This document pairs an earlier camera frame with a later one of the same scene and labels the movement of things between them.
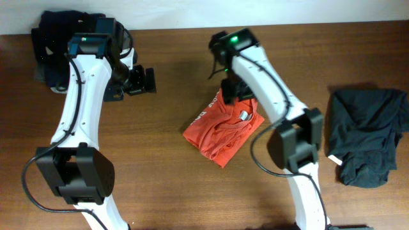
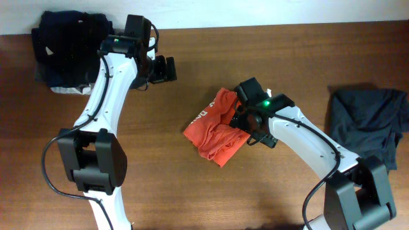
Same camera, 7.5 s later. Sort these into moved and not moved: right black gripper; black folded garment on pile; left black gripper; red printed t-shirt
Moved: left black gripper; right black gripper
Not moved: black folded garment on pile; red printed t-shirt
